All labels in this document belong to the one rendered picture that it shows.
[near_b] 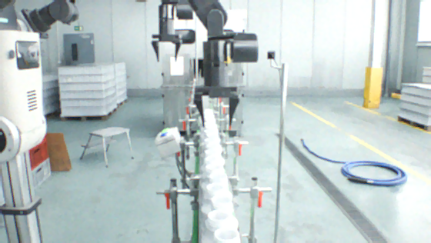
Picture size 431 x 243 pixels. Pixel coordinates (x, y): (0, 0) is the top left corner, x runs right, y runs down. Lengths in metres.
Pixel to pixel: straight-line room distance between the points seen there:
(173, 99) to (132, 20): 6.05
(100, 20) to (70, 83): 4.37
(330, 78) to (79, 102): 8.07
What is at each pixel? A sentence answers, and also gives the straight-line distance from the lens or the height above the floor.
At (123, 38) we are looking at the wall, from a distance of 11.28.
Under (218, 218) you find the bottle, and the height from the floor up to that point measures 1.15.
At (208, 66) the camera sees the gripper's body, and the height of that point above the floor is 1.39.
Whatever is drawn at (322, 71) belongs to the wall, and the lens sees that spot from 11.75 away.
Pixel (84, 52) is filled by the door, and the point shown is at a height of 1.47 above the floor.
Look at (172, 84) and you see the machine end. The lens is 5.54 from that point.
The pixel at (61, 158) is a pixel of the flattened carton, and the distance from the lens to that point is 4.39.
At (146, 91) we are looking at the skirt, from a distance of 11.18.
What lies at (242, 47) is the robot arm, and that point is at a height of 1.43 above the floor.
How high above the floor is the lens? 1.42
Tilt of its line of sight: 12 degrees down
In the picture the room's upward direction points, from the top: straight up
